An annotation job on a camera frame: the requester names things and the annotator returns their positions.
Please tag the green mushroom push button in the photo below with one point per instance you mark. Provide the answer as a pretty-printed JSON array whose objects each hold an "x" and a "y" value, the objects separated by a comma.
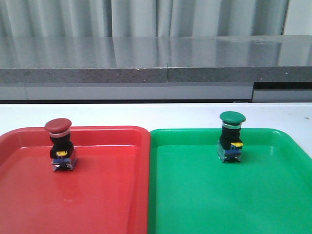
[{"x": 229, "y": 144}]

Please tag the red mushroom push button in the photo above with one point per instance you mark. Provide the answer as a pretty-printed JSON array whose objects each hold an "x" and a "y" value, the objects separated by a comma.
[{"x": 63, "y": 154}]

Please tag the green plastic tray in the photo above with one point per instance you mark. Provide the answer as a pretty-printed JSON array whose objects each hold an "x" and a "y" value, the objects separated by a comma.
[{"x": 193, "y": 192}]

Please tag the red plastic tray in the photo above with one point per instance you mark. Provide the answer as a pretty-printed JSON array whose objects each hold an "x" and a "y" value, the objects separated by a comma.
[{"x": 105, "y": 193}]

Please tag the grey granite counter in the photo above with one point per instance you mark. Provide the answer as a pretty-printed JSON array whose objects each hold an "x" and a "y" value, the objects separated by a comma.
[{"x": 178, "y": 69}]

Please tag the white pleated curtain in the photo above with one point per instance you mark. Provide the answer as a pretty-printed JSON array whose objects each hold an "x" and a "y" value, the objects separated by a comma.
[{"x": 141, "y": 18}]

